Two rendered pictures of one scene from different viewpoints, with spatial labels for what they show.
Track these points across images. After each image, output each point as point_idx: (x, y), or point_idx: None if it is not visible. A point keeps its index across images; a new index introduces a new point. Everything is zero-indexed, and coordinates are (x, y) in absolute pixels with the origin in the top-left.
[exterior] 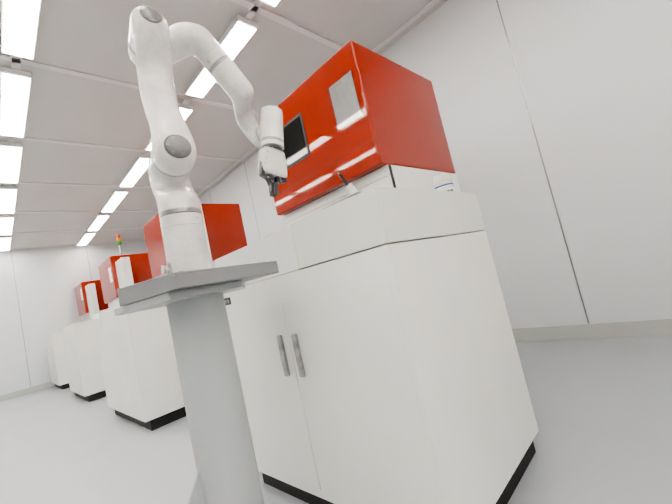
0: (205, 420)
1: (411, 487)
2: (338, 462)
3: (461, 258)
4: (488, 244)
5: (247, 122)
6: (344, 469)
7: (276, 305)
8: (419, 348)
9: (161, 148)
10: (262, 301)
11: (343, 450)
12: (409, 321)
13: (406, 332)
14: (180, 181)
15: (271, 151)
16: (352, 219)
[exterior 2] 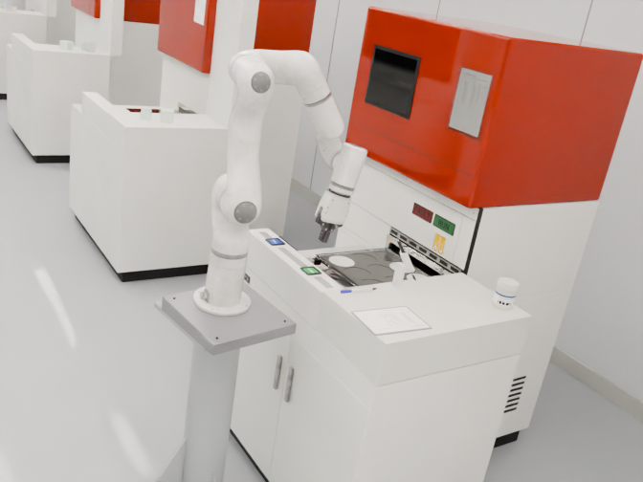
0: (201, 413)
1: None
2: (288, 471)
3: (462, 386)
4: (515, 367)
5: (327, 144)
6: (290, 478)
7: None
8: (368, 457)
9: (231, 212)
10: None
11: (295, 468)
12: (368, 440)
13: (363, 446)
14: None
15: (336, 200)
16: (364, 346)
